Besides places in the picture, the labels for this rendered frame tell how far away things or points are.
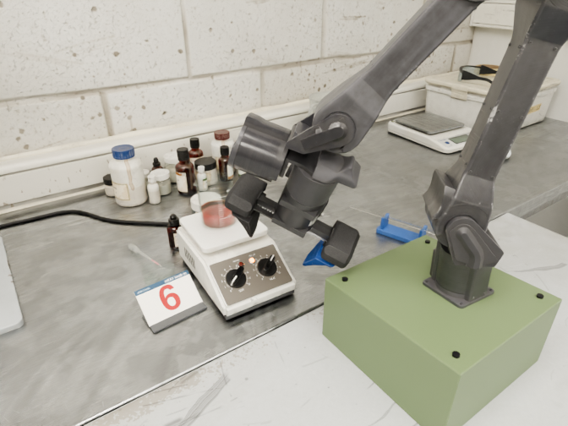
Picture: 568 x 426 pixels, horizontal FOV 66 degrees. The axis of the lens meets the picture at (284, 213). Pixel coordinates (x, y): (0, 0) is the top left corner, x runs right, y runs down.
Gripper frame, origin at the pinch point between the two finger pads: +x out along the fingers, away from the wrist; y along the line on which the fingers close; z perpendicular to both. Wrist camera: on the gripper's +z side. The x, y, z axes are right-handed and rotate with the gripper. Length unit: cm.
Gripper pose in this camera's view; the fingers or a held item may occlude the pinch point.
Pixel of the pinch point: (283, 237)
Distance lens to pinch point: 64.1
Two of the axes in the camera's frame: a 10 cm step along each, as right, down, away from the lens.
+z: 3.9, -6.9, 6.1
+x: -2.6, 5.5, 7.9
